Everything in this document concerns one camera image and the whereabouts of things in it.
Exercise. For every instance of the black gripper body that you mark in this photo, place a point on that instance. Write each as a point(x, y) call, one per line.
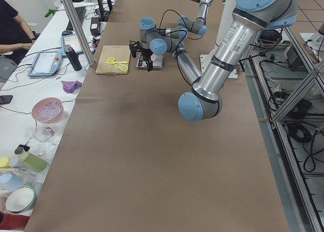
point(145, 51)

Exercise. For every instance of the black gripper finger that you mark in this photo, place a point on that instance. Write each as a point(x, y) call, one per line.
point(149, 64)
point(133, 51)

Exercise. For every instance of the pink plastic cup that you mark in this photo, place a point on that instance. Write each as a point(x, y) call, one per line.
point(153, 57)

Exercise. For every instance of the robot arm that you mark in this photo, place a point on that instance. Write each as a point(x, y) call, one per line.
point(250, 17)
point(185, 25)

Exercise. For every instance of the yellow cup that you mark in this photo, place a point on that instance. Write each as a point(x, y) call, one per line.
point(4, 162)

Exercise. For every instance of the light blue cup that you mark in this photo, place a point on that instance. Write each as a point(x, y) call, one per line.
point(11, 182)

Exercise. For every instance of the wooden cutting board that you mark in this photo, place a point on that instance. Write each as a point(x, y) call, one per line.
point(121, 53)

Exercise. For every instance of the yellow plastic knife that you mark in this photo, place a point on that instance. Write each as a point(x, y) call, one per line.
point(116, 62)

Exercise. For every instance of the lemon slice by knife tip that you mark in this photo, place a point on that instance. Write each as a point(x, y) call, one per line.
point(111, 59)

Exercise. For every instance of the black water bottle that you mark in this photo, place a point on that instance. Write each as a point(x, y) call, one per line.
point(73, 58)

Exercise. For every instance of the teach pendant far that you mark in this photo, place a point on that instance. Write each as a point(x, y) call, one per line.
point(72, 41)

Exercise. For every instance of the teach pendant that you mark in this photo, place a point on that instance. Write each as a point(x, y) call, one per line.
point(72, 41)
point(46, 63)

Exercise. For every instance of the purple cloth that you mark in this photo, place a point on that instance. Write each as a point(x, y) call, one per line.
point(70, 86)

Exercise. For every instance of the teach pendant near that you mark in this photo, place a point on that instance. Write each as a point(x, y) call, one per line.
point(46, 63)

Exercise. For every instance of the pink bowl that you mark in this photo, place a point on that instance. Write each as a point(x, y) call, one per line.
point(48, 110)

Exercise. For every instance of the seated person black shirt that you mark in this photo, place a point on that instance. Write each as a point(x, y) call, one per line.
point(16, 36)

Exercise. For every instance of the clear glass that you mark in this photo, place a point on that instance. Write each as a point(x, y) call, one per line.
point(43, 134)

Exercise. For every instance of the green bottle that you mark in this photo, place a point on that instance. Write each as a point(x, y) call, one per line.
point(34, 163)

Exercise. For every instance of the white green rimmed bowl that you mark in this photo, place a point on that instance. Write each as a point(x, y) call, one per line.
point(21, 200)

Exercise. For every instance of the aluminium frame post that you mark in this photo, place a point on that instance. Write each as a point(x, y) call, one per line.
point(72, 16)

